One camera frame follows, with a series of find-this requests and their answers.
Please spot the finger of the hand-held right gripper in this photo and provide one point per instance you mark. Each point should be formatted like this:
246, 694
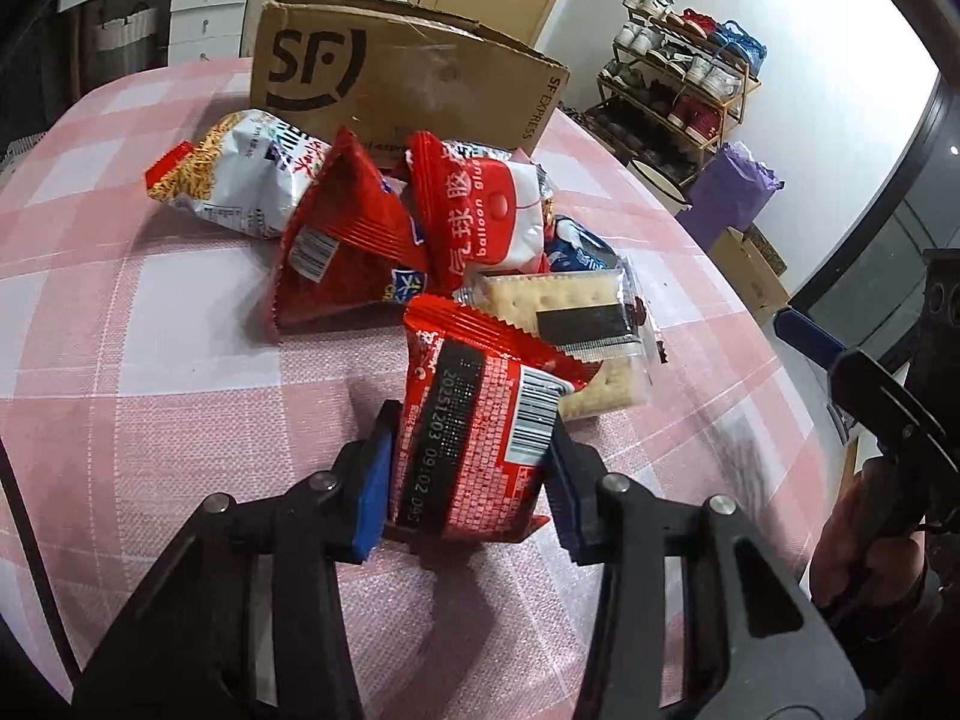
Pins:
885, 412
806, 334

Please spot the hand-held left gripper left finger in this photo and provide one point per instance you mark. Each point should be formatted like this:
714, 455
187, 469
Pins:
373, 499

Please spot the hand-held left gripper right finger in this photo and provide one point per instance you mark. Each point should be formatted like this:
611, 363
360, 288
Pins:
564, 499

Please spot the red snack packet black band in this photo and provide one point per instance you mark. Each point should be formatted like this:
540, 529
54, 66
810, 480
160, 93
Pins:
472, 442

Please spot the clear cracker packet black label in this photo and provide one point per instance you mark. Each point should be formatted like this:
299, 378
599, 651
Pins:
540, 294

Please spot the blue snack packet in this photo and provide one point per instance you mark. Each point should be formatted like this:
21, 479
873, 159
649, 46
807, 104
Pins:
581, 251

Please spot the red triangular snack packet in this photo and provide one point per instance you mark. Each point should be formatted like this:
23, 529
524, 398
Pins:
337, 240

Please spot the red white gum packet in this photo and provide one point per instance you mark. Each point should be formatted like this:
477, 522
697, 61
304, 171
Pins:
480, 217

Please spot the white noodle snack bag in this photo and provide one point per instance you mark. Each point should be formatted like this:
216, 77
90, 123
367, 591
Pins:
232, 172

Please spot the brown cardboard box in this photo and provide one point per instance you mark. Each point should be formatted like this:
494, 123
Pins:
420, 75

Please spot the person's right hand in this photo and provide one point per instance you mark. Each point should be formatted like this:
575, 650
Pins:
840, 555

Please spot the open cardboard storage box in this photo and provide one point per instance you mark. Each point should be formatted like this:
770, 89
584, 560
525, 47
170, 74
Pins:
750, 274

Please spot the dark glass partition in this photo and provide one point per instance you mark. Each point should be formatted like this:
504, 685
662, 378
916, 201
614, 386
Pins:
885, 240

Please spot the purple bag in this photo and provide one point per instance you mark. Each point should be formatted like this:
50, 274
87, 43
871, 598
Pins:
727, 195

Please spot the cream round waste bin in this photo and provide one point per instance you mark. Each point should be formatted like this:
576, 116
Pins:
660, 184

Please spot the wooden shoe rack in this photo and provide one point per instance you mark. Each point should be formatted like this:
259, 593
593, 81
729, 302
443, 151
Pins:
739, 101

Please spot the pink checkered tablecloth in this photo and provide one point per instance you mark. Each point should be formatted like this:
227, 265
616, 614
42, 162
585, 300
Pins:
150, 352

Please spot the rows of racked sneakers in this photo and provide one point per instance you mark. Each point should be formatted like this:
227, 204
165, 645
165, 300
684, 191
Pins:
705, 75

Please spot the black white patterned rug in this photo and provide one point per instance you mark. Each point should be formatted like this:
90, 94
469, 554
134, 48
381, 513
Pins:
19, 146

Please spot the white desk with drawers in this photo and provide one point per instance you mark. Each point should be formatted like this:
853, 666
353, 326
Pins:
202, 15

